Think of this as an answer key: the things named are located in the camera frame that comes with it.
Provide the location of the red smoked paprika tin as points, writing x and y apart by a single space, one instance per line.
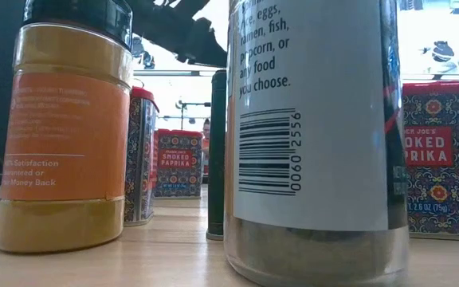
440 167
179 167
142 159

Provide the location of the seasoning jar with tan lid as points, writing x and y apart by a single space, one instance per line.
313 139

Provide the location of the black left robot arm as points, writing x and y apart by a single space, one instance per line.
173 32

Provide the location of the black pepper tin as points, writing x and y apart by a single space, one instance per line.
216 159

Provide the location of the person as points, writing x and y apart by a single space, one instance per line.
206 131

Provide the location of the black tripod stand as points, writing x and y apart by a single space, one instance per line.
182 115

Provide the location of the long horizontal ceiling beam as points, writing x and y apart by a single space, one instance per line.
165 73

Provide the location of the black ceiling reel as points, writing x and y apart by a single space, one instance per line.
147 60
442 52

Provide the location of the orange-labelled turmeric jar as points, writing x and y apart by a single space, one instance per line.
66 139

